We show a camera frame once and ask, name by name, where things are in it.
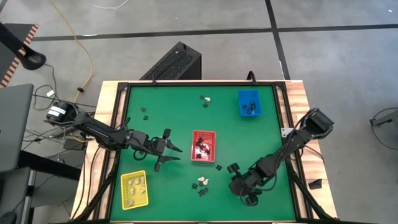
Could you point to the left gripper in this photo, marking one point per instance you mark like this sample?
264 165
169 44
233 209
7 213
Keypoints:
143 143

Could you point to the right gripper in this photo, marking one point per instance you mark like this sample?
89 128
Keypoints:
256 179

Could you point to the cream plastic skull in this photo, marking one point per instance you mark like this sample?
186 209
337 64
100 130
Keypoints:
132 190
142 179
130 202
131 181
206 181
207 99
143 189
201 179
137 180

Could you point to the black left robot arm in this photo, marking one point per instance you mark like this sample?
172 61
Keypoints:
99 132

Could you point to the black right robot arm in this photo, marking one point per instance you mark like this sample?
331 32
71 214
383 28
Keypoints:
292 146

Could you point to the red plastic basket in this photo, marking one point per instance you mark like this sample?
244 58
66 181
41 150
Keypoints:
194 149

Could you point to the yellow plastic basket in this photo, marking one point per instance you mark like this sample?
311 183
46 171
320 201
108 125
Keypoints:
138 199

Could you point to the black wedge block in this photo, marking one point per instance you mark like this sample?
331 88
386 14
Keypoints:
315 184

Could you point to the black computer tower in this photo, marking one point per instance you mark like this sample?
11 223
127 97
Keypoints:
174 63

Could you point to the blue plastic basket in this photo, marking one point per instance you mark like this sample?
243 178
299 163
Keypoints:
244 96

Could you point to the grey side desk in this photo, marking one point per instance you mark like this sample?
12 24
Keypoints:
14 124

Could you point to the black stand base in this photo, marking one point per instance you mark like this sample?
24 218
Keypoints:
32 59

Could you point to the striped floor mat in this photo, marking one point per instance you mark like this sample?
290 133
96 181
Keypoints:
29 37

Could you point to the white metal base plate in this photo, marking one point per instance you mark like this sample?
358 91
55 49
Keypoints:
285 132

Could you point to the black aluminium table frame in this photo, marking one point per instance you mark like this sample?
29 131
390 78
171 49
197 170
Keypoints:
202 83

